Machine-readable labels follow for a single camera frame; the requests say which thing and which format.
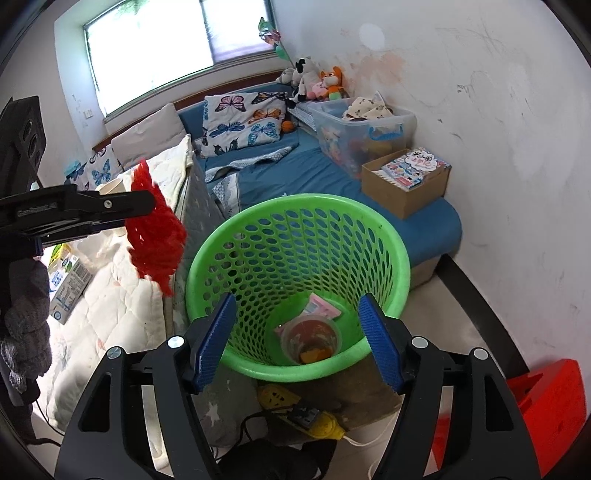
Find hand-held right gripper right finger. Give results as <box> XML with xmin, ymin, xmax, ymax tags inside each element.
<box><xmin>359</xmin><ymin>293</ymin><xmax>541</xmax><ymax>480</ymax></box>

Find colourful picture book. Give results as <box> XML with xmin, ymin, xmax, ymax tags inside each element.
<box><xmin>382</xmin><ymin>148</ymin><xmax>451</xmax><ymax>191</ymax></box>

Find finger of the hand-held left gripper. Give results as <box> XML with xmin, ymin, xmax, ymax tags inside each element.
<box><xmin>28</xmin><ymin>217</ymin><xmax>129</xmax><ymax>248</ymax></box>
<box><xmin>0</xmin><ymin>187</ymin><xmax>156</xmax><ymax>232</ymax></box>

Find black cable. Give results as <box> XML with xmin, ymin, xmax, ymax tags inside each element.
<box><xmin>216</xmin><ymin>410</ymin><xmax>297</xmax><ymax>463</ymax></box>

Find yellow power strip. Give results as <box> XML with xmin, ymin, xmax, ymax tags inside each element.
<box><xmin>257</xmin><ymin>383</ymin><xmax>347</xmax><ymax>440</ymax></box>

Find grey patterned folded blanket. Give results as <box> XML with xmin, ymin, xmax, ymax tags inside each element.
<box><xmin>205</xmin><ymin>142</ymin><xmax>302</xmax><ymax>219</ymax></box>

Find white toy keyboard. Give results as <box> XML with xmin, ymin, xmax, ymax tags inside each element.
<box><xmin>288</xmin><ymin>102</ymin><xmax>320</xmax><ymax>136</ymax></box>

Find blue bed sheet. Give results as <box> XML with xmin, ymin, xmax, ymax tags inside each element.
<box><xmin>178</xmin><ymin>82</ymin><xmax>463</xmax><ymax>278</ymax></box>

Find brown cardboard box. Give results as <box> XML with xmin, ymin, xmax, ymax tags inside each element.
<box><xmin>361</xmin><ymin>148</ymin><xmax>452</xmax><ymax>219</ymax></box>

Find cream patterned cloth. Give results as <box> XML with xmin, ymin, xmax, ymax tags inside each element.
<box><xmin>342</xmin><ymin>90</ymin><xmax>394</xmax><ymax>121</ymax></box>

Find black metal frame bar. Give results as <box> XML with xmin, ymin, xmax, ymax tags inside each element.
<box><xmin>436</xmin><ymin>255</ymin><xmax>530</xmax><ymax>385</ymax></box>

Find colourful pinwheel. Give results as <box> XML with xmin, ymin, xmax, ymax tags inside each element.
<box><xmin>257</xmin><ymin>17</ymin><xmax>297</xmax><ymax>71</ymax></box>

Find pink snack packet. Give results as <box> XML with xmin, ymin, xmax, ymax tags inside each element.
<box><xmin>300</xmin><ymin>292</ymin><xmax>344</xmax><ymax>319</ymax></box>

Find small butterfly print pillow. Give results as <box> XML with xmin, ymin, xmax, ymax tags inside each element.
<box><xmin>64</xmin><ymin>145</ymin><xmax>126</xmax><ymax>191</ymax></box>

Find red plastic stool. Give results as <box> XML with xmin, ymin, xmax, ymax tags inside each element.
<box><xmin>433</xmin><ymin>359</ymin><xmax>588</xmax><ymax>479</ymax></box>

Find white quilted blanket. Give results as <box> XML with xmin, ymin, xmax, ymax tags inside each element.
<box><xmin>28</xmin><ymin>134</ymin><xmax>195</xmax><ymax>435</ymax></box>

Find window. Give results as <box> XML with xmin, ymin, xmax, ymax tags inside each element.
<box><xmin>82</xmin><ymin>0</ymin><xmax>279</xmax><ymax>119</ymax></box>

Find beige pillow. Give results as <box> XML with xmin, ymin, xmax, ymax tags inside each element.
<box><xmin>110</xmin><ymin>103</ymin><xmax>186</xmax><ymax>169</ymax></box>

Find clear plastic storage bin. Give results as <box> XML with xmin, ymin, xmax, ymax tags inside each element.
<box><xmin>308</xmin><ymin>96</ymin><xmax>418</xmax><ymax>179</ymax></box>

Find black white cow plush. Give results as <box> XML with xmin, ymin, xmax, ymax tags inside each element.
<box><xmin>288</xmin><ymin>57</ymin><xmax>320</xmax><ymax>103</ymax></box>

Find green plastic basket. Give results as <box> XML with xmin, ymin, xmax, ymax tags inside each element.
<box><xmin>185</xmin><ymin>194</ymin><xmax>411</xmax><ymax>383</ymax></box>

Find clear plastic bowl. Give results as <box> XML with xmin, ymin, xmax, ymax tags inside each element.
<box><xmin>280</xmin><ymin>315</ymin><xmax>343</xmax><ymax>367</ymax></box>

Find large butterfly print pillow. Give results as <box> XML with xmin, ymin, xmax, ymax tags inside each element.
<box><xmin>196</xmin><ymin>91</ymin><xmax>288</xmax><ymax>159</ymax></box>

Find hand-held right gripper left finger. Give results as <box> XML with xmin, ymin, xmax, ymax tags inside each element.
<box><xmin>54</xmin><ymin>293</ymin><xmax>237</xmax><ymax>480</ymax></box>

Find orange fox plush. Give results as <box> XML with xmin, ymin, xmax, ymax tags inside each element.
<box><xmin>320</xmin><ymin>65</ymin><xmax>348</xmax><ymax>100</ymax></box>

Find white cable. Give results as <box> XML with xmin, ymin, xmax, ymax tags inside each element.
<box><xmin>344</xmin><ymin>414</ymin><xmax>399</xmax><ymax>480</ymax></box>

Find white green milk carton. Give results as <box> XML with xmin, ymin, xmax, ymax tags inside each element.
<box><xmin>48</xmin><ymin>244</ymin><xmax>96</xmax><ymax>326</ymax></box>

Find person's left hand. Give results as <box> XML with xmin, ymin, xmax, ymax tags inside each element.
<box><xmin>0</xmin><ymin>260</ymin><xmax>53</xmax><ymax>394</ymax></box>

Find grey star-print mattress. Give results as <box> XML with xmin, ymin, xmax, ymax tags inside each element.
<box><xmin>163</xmin><ymin>159</ymin><xmax>265</xmax><ymax>446</ymax></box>

